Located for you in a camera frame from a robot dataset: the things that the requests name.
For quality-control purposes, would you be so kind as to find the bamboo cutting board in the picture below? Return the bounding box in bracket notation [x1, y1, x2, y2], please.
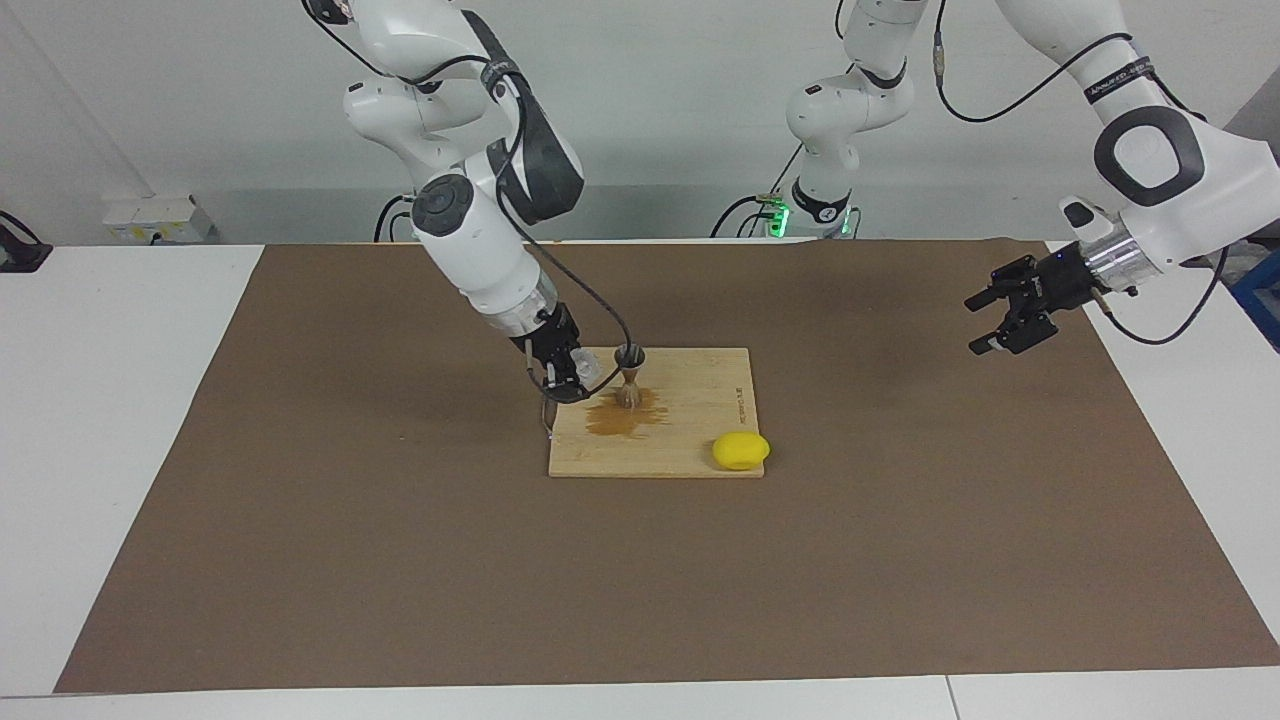
[541, 347, 766, 479]

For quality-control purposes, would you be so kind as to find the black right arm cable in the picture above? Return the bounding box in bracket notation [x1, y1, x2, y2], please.
[300, 0, 636, 361]

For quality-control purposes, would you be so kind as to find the black clamp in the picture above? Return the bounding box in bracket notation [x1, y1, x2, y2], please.
[0, 210, 53, 273]

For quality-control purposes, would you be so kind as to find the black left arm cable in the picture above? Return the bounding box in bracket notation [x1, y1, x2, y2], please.
[930, 0, 1231, 346]

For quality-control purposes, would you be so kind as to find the metal double jigger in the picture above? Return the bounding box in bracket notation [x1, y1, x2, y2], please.
[614, 343, 647, 411]

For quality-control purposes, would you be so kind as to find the brown table mat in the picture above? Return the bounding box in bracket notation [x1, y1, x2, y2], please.
[55, 240, 1280, 693]

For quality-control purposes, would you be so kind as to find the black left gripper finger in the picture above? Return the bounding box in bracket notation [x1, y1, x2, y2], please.
[964, 255, 1038, 312]
[967, 306, 1060, 357]

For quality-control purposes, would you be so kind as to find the clear plastic cup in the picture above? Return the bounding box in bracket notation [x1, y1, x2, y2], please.
[562, 352, 609, 399]

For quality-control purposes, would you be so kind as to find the white power strip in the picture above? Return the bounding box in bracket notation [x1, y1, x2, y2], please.
[103, 195, 216, 244]

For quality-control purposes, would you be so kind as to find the blue box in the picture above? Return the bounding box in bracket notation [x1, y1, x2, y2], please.
[1230, 270, 1280, 351]

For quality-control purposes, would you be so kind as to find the yellow lemon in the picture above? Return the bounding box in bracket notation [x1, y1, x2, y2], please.
[712, 432, 772, 471]

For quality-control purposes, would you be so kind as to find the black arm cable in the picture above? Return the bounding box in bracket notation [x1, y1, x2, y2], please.
[300, 0, 636, 361]
[930, 0, 1231, 346]

